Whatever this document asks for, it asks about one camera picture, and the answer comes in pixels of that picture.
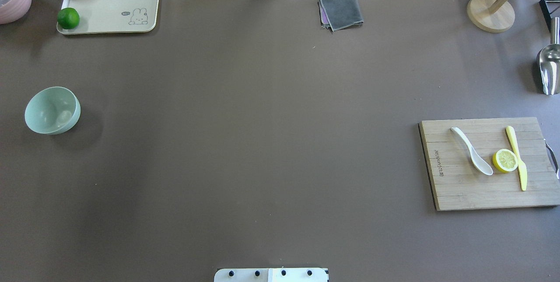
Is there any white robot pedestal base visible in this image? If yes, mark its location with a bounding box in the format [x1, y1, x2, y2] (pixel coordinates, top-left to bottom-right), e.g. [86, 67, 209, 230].
[213, 267, 329, 282]

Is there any white ceramic spoon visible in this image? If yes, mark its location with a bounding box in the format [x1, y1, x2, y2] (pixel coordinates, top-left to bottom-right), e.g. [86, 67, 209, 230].
[450, 127, 494, 176]

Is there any steel scoop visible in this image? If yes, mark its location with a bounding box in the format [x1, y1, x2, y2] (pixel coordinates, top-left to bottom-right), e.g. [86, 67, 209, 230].
[537, 17, 560, 95]

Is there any yellow plastic knife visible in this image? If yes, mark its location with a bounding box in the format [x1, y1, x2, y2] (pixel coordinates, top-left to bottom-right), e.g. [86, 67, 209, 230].
[505, 126, 528, 191]

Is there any wooden mug tree stand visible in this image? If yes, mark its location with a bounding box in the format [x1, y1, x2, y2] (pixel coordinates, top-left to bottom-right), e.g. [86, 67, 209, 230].
[466, 0, 515, 33]

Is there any purple cloth under grey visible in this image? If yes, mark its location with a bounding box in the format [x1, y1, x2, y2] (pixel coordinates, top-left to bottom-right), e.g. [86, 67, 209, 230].
[318, 2, 331, 29]

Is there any cream rabbit tray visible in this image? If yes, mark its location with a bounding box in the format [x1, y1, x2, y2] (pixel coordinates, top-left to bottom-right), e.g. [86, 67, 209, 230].
[56, 0, 159, 35]

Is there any green lime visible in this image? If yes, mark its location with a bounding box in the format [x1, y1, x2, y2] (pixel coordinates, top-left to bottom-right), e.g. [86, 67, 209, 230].
[57, 8, 81, 29]

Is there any grey folded cloth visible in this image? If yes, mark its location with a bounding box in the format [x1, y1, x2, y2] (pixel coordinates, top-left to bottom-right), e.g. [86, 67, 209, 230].
[318, 0, 364, 32]

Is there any bamboo cutting board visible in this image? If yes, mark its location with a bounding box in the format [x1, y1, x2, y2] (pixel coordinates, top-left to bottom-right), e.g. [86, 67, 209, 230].
[419, 118, 560, 211]

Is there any mint green bowl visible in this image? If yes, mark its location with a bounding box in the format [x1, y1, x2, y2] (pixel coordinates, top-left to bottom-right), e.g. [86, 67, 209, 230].
[24, 86, 81, 135]

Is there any lemon half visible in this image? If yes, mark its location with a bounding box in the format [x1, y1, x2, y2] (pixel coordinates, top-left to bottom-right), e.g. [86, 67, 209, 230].
[492, 148, 518, 173]

